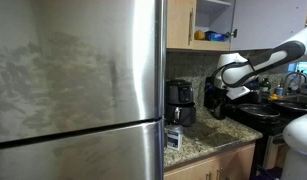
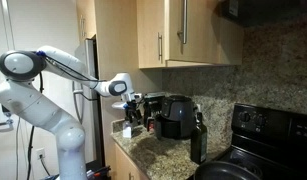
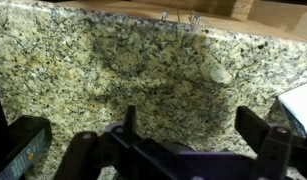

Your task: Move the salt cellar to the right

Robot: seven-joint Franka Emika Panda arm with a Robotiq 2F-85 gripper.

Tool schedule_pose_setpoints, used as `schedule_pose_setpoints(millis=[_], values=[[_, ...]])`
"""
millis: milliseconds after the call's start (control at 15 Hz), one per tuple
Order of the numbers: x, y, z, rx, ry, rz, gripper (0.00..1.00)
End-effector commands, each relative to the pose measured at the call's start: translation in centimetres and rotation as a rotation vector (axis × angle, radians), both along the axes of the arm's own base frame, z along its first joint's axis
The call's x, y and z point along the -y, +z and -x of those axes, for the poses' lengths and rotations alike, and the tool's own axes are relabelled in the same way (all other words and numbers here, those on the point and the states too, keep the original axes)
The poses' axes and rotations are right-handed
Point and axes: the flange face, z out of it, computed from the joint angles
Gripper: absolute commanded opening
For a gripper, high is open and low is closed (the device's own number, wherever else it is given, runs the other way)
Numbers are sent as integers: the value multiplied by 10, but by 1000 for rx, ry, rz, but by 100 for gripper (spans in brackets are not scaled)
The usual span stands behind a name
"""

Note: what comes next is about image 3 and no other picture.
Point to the black labelled object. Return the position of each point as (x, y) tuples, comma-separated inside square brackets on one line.
[(24, 143)]

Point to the white blue-labelled salt cellar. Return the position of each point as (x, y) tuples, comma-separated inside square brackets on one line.
[(299, 106)]

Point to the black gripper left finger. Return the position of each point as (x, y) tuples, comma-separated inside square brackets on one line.
[(83, 153)]

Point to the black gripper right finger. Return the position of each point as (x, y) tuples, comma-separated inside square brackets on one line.
[(276, 143)]

